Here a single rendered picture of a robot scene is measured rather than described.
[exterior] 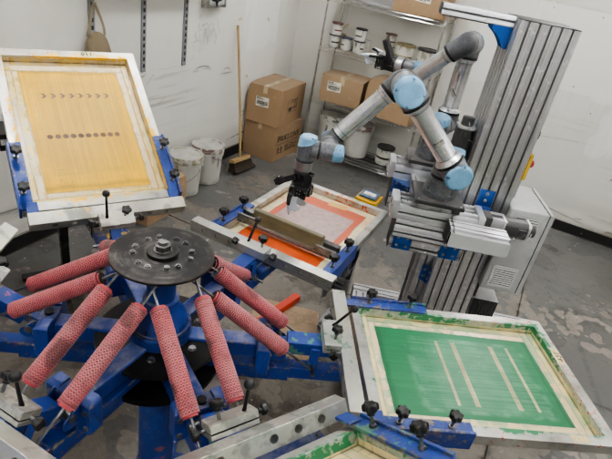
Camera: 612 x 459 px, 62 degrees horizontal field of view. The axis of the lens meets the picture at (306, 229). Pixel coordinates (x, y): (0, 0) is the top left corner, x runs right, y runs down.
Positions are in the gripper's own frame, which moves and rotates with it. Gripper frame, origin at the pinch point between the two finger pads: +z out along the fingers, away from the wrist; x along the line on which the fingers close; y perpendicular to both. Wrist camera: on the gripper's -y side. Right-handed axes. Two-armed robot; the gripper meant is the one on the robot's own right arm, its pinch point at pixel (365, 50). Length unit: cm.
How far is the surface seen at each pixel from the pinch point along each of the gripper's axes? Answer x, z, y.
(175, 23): 33, 185, 31
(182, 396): -215, -68, 25
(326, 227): -85, -35, 61
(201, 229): -139, -3, 47
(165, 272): -196, -44, 10
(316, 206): -70, -19, 63
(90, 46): -56, 172, 29
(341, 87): 195, 113, 106
